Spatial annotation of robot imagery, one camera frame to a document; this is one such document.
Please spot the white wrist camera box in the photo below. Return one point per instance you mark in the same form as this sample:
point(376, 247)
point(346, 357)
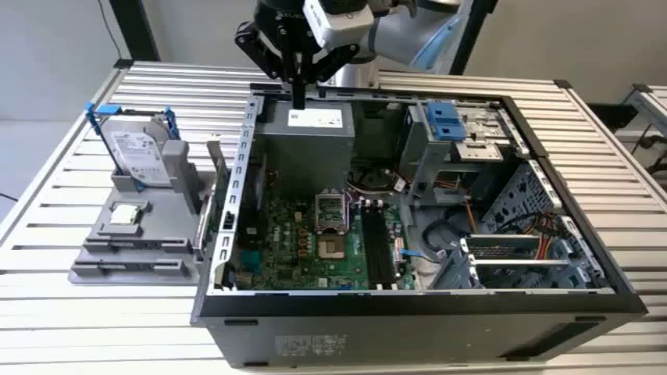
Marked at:
point(338, 23)

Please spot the black grey PC case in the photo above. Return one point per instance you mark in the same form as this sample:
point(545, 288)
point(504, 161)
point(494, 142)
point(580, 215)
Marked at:
point(416, 336)

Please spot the green motherboard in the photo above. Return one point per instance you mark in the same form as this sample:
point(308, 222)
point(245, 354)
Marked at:
point(284, 242)

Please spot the green graphics card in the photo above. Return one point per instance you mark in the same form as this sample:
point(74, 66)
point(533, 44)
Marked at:
point(221, 176)

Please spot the black frame post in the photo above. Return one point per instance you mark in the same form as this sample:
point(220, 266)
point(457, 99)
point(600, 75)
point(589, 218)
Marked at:
point(137, 31)
point(476, 39)

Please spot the grey metal drive cage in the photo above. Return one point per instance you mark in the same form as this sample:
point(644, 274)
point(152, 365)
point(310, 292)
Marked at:
point(421, 164)

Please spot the CPU socket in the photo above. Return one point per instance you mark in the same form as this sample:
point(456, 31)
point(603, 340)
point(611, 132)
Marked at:
point(330, 246)

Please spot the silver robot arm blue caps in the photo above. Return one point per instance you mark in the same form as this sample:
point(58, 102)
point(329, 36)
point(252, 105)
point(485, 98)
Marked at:
point(396, 35)

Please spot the silver CPU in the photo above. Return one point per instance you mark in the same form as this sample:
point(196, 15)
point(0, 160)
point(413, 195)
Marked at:
point(121, 213)

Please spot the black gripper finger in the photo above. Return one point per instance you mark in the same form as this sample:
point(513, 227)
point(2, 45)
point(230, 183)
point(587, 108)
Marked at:
point(333, 64)
point(260, 51)

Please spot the grey metal disk bay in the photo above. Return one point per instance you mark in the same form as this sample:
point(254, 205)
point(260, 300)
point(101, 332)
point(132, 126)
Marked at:
point(514, 262)

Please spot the grey power supply unit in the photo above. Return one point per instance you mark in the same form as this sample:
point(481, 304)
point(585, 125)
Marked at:
point(301, 156)

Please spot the grey parts rack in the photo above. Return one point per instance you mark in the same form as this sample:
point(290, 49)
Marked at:
point(150, 218)

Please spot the neighbouring metal slat table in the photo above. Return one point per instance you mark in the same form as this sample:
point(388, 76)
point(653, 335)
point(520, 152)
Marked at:
point(651, 113)

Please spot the hard disk in blue carrier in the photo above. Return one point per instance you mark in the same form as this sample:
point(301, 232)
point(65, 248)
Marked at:
point(132, 152)

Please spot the blue plastic drive latch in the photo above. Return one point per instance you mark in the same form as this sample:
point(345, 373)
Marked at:
point(442, 121)

